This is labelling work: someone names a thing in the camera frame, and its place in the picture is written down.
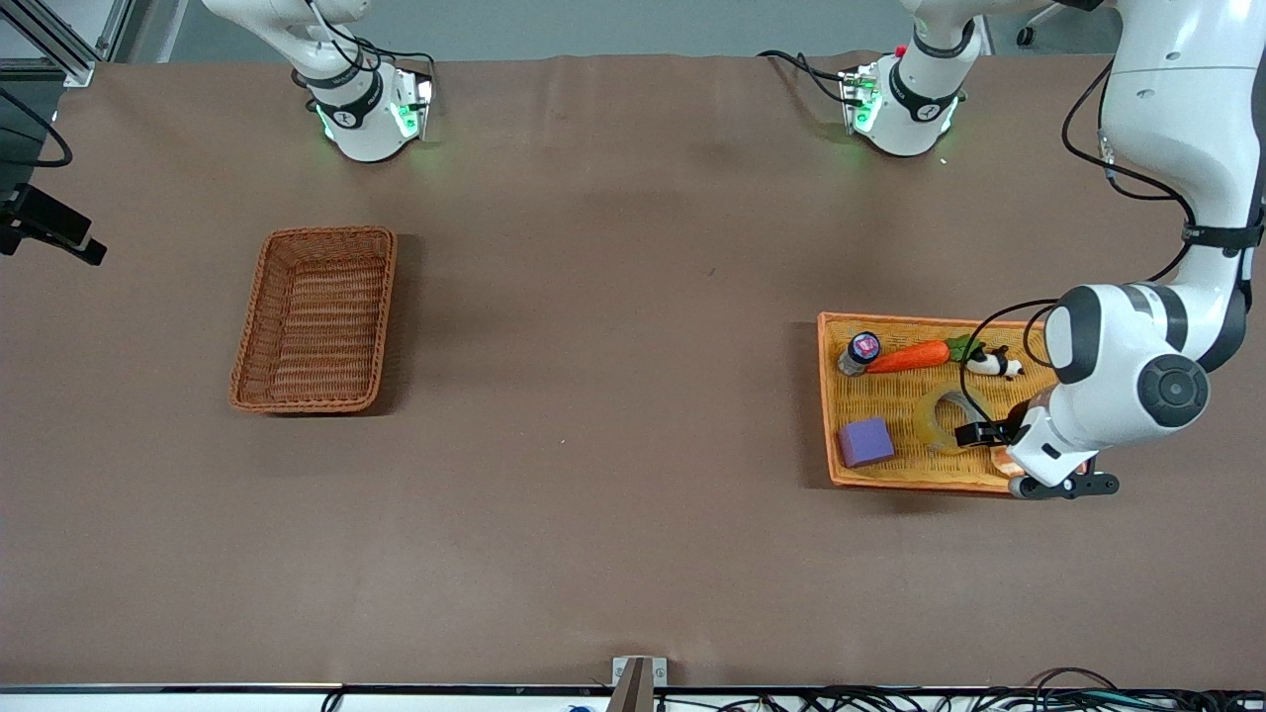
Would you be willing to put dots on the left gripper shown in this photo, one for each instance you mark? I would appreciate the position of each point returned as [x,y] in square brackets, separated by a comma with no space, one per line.
[992,432]

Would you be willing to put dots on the yellowish clear tape roll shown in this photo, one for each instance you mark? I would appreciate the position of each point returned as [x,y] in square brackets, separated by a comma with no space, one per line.
[922,420]

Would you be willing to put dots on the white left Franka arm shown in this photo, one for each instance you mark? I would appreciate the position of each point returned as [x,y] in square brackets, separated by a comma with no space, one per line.
[1177,148]

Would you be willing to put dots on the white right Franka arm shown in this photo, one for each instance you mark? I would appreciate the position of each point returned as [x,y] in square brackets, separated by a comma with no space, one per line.
[361,119]

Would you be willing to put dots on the orange yellow wicker basket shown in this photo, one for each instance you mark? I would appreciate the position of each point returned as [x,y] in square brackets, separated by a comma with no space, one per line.
[890,405]

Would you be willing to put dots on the brown wicker basket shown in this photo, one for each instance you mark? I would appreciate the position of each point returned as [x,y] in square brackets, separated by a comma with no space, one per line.
[316,326]

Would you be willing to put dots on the black white toy panda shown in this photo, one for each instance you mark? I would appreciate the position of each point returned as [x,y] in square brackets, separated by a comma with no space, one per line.
[989,365]

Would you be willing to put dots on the orange toy carrot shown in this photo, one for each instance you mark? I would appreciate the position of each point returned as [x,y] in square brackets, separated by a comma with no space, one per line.
[910,356]

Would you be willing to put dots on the purple foam block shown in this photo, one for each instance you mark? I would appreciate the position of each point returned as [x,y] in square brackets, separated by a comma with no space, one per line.
[865,442]

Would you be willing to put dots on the small dark-capped bottle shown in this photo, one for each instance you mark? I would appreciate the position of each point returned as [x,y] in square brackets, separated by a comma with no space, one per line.
[862,348]

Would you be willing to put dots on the brown table cover cloth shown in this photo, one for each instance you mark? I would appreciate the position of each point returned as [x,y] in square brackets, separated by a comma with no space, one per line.
[633,297]

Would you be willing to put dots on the office chair caster leg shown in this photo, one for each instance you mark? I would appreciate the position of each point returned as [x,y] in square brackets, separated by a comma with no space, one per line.
[1027,37]

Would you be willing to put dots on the grey aluminium frame profile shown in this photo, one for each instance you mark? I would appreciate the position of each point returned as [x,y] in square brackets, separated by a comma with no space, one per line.
[77,71]

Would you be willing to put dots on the grey metal bracket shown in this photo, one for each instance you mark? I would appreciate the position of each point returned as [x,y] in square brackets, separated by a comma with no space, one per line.
[638,682]

